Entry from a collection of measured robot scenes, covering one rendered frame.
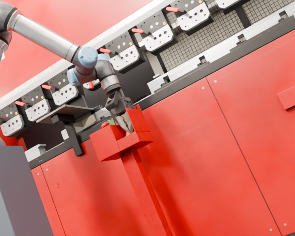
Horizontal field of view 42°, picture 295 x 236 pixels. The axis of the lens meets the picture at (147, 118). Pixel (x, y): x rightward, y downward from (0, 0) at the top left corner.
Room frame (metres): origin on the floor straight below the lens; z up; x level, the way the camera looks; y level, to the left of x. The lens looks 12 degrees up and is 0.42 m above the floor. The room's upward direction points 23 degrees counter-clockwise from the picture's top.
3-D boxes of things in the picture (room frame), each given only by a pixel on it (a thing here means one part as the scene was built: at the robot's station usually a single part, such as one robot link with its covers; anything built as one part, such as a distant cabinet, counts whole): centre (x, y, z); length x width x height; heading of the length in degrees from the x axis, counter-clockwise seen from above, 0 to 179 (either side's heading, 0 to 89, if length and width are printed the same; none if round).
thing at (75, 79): (1.50, 0.18, 1.02); 0.11 x 0.11 x 0.08; 24
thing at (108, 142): (1.59, 0.13, 0.75); 0.20 x 0.16 x 0.18; 71
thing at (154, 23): (1.81, -0.22, 1.18); 0.15 x 0.09 x 0.17; 71
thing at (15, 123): (2.14, 0.73, 1.18); 0.15 x 0.09 x 0.17; 71
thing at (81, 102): (2.00, 0.32, 1.05); 0.10 x 0.02 x 0.10; 71
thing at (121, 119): (1.59, 0.10, 0.77); 0.06 x 0.03 x 0.09; 161
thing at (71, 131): (1.82, 0.39, 0.88); 0.14 x 0.04 x 0.22; 161
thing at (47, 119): (1.86, 0.37, 1.00); 0.26 x 0.18 x 0.01; 161
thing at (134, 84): (2.56, 0.38, 1.12); 1.13 x 0.02 x 0.44; 71
